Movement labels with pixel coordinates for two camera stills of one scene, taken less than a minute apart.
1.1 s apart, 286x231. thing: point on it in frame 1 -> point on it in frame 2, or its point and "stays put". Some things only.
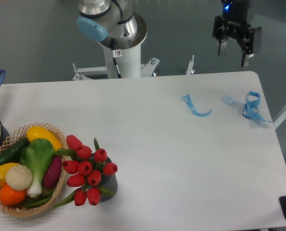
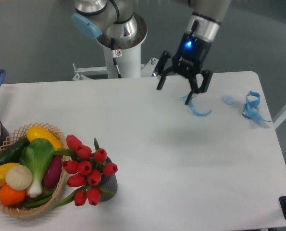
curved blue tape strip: (187, 98) stays put
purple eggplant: (53, 172) stays put
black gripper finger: (253, 44) -> (207, 75)
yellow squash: (36, 132) stays put
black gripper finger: (219, 43) -> (158, 70)
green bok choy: (37, 155) stays put
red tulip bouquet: (90, 169) stays put
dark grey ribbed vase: (109, 182) stays put
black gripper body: (236, 19) -> (189, 58)
